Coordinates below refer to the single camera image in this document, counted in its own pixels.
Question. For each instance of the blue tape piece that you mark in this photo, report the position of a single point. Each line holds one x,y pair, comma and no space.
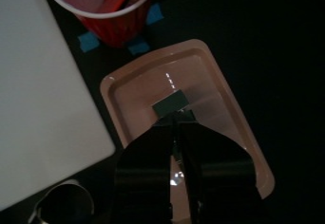
89,41
138,46
154,13

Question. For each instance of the pink rectangular plastic tray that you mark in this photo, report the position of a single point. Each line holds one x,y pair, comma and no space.
178,85

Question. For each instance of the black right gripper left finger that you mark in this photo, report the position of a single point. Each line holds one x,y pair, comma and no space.
143,171

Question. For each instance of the round black bowl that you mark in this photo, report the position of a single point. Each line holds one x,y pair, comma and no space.
63,204

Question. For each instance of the dark green sushi roll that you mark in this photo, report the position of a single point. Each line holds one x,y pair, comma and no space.
170,103

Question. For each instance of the white cutting board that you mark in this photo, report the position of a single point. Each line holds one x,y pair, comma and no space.
38,95

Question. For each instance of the red plastic cup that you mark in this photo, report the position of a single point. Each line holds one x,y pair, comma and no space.
111,25

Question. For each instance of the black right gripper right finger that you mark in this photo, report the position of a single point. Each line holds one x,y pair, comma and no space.
220,174

